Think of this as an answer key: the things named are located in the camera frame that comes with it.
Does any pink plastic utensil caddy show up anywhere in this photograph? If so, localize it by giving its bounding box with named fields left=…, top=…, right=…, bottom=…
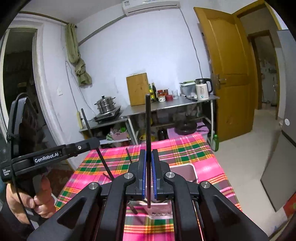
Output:
left=144, top=164, right=198, bottom=223

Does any drinking glass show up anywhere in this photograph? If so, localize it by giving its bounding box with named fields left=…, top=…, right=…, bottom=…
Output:
left=171, top=90, right=179, bottom=99

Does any white electric kettle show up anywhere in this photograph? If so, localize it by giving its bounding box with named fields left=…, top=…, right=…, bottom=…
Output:
left=195, top=78, right=213, bottom=100

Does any pink storage basket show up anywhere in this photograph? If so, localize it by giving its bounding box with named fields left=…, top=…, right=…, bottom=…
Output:
left=111, top=131, right=130, bottom=141

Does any red lidded jar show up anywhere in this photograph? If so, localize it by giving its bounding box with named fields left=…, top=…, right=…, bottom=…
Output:
left=165, top=95, right=173, bottom=101

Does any pink plaid tablecloth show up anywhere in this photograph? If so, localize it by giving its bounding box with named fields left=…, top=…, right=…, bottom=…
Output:
left=54, top=132, right=243, bottom=241

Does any black induction cooker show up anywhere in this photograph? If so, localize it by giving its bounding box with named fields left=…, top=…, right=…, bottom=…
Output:
left=93, top=106, right=121, bottom=122

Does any wooden cutting board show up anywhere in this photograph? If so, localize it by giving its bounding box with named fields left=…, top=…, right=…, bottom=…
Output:
left=126, top=73, right=149, bottom=106

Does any steel kitchen shelf table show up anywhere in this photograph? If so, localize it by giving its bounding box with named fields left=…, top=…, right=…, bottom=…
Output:
left=120, top=94, right=218, bottom=145

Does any dark oil bottle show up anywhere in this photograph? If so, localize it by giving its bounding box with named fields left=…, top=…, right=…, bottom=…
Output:
left=152, top=83, right=158, bottom=101

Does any low grey side cabinet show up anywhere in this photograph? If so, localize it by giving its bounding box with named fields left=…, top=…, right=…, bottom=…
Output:
left=79, top=116, right=135, bottom=148

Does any green hanging cloth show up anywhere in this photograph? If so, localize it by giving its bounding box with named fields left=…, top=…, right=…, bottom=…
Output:
left=65, top=23, right=92, bottom=86

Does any yellow wooden door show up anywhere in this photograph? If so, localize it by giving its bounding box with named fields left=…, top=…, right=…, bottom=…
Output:
left=194, top=7, right=255, bottom=141

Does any white air conditioner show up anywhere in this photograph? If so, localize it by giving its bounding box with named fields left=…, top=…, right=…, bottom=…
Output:
left=122, top=0, right=180, bottom=16

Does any person's left hand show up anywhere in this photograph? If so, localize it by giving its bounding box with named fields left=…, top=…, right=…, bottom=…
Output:
left=6, top=176, right=56, bottom=225

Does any clear plastic storage box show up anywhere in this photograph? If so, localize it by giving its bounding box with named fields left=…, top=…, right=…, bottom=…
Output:
left=180, top=81, right=197, bottom=98

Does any black chopstick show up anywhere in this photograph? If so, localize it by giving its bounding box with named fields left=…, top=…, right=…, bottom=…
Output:
left=127, top=201, right=138, bottom=215
left=125, top=148, right=132, bottom=163
left=145, top=94, right=152, bottom=209
left=81, top=108, right=114, bottom=181

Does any stainless steel steamer pot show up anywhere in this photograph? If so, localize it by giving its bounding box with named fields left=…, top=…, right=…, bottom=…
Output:
left=94, top=95, right=115, bottom=114

